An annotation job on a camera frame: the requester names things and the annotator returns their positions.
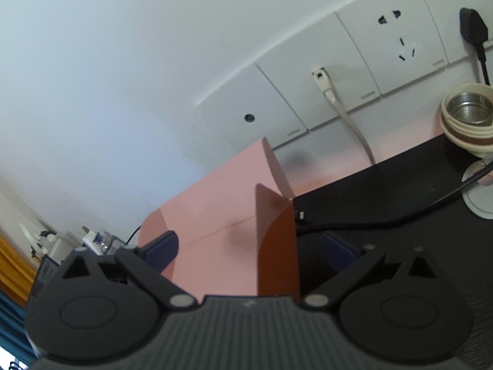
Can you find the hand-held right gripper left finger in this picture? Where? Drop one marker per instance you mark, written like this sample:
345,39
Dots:
161,246

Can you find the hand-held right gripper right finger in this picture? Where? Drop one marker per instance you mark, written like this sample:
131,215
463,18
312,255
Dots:
339,252

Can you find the pink cardboard box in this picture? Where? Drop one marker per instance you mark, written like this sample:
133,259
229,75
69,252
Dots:
215,216

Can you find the black desktop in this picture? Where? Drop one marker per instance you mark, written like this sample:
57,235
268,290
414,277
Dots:
385,200

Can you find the clear water bottle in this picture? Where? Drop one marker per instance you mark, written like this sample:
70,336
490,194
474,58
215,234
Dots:
106,242

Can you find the tall white squeeze tube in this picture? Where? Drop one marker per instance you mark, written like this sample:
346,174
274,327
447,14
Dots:
91,239

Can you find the small screen device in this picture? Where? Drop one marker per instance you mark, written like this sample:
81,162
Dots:
46,273

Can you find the orange curtain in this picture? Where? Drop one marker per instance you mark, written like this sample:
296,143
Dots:
13,266

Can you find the round grey metal disc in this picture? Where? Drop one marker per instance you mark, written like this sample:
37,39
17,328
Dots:
481,204

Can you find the cream collapsible cup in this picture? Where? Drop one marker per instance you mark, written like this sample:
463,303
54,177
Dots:
458,131

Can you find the blue curtain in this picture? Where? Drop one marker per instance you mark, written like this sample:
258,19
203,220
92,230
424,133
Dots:
11,327

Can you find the white power socket plate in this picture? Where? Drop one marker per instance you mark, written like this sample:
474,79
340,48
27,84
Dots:
369,46
439,7

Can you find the black power plug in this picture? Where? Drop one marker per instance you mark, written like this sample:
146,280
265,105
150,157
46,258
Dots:
472,25

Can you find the white wall socket strip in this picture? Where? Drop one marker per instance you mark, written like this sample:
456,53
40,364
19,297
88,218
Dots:
238,100

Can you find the white network wall plate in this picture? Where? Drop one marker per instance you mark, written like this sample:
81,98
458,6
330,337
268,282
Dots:
292,61

